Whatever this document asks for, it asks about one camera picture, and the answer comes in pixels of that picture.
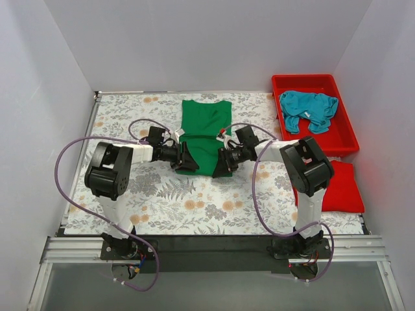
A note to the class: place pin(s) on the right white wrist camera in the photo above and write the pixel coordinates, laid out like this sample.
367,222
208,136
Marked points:
225,139

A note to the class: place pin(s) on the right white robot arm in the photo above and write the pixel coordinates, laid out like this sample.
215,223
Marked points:
306,237

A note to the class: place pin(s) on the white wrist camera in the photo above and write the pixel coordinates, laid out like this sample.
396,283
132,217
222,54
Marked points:
175,135
225,139

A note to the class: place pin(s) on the floral table cloth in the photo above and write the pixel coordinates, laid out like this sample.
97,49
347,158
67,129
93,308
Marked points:
159,201

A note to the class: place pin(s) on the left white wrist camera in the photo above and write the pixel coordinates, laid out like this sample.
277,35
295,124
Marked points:
175,135

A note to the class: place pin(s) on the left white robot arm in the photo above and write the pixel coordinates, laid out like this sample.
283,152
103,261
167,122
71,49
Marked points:
108,175

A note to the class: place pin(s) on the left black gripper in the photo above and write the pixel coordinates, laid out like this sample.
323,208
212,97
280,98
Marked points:
179,155

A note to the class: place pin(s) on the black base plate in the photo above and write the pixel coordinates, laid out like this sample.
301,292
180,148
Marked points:
213,253

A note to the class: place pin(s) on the aluminium rail frame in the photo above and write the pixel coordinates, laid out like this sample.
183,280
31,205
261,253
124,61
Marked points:
72,276

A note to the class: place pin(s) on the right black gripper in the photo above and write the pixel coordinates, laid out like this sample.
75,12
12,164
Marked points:
225,159

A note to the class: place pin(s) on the red plastic bin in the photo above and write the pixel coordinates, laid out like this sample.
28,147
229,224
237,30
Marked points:
339,140

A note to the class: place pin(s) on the blue t shirt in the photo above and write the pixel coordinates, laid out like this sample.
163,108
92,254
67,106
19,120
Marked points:
317,108

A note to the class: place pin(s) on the folded red t shirt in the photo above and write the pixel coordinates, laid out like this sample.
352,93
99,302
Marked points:
343,188

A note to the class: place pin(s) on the green t shirt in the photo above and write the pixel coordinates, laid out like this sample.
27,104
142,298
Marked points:
201,123

